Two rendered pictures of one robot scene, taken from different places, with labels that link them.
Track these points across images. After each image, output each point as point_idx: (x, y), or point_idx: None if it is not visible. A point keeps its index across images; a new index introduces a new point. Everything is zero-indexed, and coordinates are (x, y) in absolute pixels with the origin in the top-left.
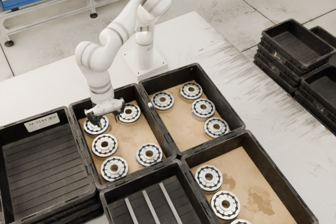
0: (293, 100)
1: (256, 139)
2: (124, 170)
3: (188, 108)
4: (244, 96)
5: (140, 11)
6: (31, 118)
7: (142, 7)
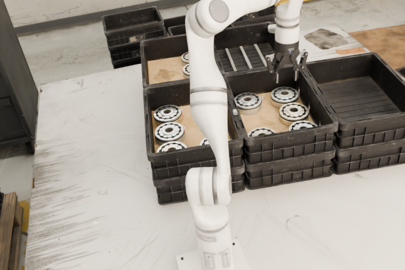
0: (34, 179)
1: (142, 79)
2: (274, 92)
3: (185, 143)
4: (90, 194)
5: (222, 76)
6: (383, 115)
7: (218, 73)
